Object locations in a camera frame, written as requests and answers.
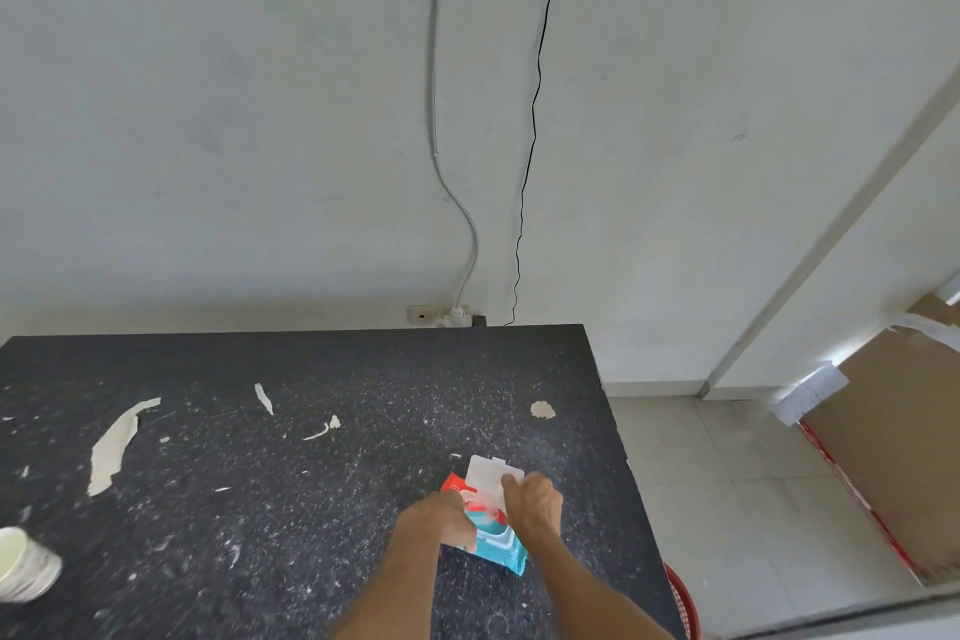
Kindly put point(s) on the person's left hand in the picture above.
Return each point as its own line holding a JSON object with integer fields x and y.
{"x": 436, "y": 519}

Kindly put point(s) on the person's right hand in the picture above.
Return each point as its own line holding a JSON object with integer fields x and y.
{"x": 536, "y": 506}

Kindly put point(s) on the person's right fingers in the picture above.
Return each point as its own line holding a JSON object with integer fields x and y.
{"x": 514, "y": 493}

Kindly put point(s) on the person's left fingers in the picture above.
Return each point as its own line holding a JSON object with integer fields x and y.
{"x": 465, "y": 523}

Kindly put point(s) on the teal wet wipes pack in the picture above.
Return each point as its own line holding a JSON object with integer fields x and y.
{"x": 489, "y": 536}

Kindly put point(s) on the person's left forearm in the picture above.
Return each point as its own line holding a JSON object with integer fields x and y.
{"x": 386, "y": 591}

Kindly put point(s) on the person's right forearm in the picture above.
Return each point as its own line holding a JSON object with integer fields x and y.
{"x": 596, "y": 591}

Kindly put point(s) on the white plug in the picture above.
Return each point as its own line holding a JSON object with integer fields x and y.
{"x": 455, "y": 318}

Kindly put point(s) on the red plastic stool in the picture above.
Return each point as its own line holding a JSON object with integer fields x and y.
{"x": 684, "y": 606}

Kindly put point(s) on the brown cardboard box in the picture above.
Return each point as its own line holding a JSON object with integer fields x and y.
{"x": 892, "y": 467}

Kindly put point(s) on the white paper cup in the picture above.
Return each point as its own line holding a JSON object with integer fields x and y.
{"x": 25, "y": 564}

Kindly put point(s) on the white wall socket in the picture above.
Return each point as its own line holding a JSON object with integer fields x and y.
{"x": 421, "y": 315}

